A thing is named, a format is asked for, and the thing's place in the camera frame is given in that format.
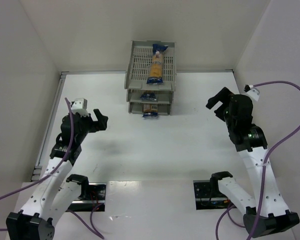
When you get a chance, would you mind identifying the spaghetti bag white label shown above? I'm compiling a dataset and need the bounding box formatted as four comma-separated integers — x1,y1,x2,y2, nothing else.
142,103,159,119

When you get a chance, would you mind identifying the spaghetti bag blue yellow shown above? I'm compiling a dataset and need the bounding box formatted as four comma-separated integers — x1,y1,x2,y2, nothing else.
146,44,168,85

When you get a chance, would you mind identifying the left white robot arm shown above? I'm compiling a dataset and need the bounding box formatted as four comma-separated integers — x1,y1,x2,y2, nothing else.
6,98,109,240

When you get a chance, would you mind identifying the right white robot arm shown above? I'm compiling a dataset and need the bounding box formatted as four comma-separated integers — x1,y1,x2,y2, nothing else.
206,89,300,238

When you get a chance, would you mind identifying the grey three-tier tray shelf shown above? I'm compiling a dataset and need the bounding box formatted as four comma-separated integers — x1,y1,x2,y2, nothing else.
124,40,177,116

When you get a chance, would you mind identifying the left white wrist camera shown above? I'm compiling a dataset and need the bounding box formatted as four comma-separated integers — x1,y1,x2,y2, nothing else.
71,98,89,117

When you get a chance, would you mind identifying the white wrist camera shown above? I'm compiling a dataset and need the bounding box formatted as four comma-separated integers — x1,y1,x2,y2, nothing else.
71,98,89,117
243,84,260,102

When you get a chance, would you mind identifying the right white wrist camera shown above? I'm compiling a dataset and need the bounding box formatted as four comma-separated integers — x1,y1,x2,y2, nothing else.
243,84,260,102

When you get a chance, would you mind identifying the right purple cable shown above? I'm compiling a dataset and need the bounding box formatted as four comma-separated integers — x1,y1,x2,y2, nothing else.
215,80,300,240

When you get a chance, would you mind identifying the purple cable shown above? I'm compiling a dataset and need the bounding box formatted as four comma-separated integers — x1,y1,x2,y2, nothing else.
0,97,105,240
215,80,300,240

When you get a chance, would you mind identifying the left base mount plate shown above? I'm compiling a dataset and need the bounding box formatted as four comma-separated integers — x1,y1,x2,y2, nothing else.
68,182,107,212

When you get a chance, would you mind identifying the base mount plate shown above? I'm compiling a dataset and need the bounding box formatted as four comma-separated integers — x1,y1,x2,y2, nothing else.
68,182,107,212
193,180,230,210

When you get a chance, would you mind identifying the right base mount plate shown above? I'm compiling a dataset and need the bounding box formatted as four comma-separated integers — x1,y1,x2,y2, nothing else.
193,180,230,210

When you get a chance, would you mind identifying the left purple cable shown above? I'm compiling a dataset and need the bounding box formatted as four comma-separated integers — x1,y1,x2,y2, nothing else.
0,97,105,240

